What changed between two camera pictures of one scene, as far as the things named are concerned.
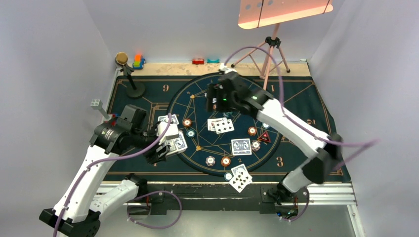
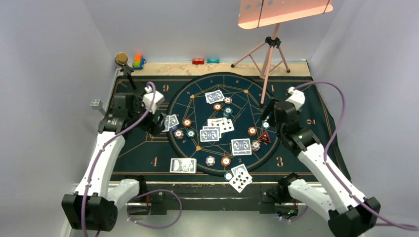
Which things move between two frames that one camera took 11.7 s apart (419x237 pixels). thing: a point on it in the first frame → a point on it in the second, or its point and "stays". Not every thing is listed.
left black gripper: (152, 156) → (153, 128)
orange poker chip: (252, 131) stays
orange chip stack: (226, 161) stays
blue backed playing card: (241, 146) stays
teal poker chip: (190, 133) stays
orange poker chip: (187, 122) stays
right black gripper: (215, 90) → (269, 108)
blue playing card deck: (176, 145) → (183, 165)
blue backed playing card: (174, 119) stays
